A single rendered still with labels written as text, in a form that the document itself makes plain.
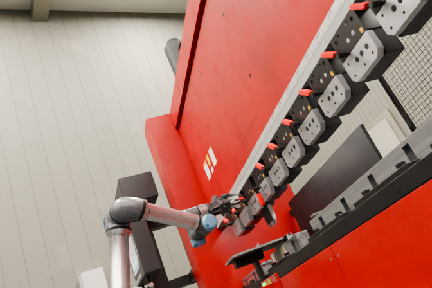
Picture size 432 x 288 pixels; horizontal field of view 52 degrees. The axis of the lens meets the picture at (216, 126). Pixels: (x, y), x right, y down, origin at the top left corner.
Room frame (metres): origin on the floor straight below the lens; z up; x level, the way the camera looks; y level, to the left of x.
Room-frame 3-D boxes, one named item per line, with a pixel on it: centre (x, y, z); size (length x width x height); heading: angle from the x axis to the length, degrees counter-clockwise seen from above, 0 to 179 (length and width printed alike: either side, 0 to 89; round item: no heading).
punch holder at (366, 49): (1.13, -0.48, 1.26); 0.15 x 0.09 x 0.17; 21
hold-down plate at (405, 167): (1.27, -0.37, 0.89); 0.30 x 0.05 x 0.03; 21
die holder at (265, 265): (2.74, 0.13, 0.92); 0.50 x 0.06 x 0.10; 21
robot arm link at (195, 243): (2.16, 0.29, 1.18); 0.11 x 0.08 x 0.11; 37
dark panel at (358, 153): (2.63, -0.46, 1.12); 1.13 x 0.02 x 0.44; 21
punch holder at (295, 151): (1.69, -0.27, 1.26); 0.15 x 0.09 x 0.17; 21
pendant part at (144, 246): (3.15, 0.86, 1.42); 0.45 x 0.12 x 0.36; 26
